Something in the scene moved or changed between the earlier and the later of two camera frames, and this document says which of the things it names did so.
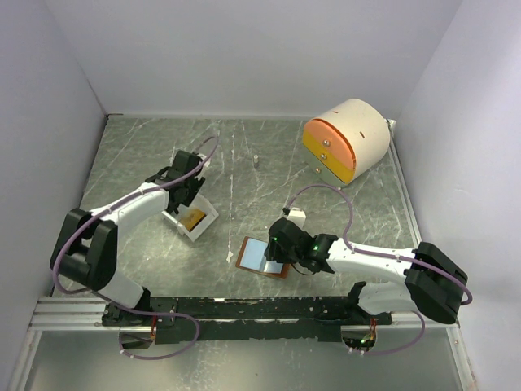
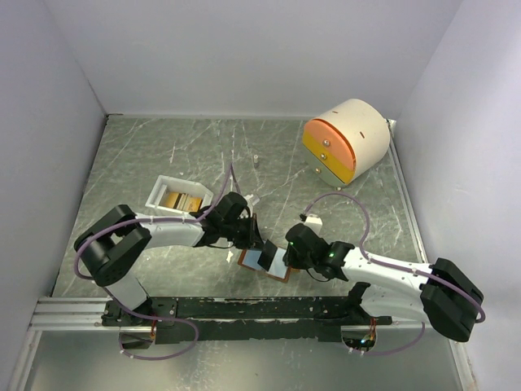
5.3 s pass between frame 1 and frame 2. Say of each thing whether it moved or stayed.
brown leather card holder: stayed
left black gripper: moved
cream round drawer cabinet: stayed
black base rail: stayed
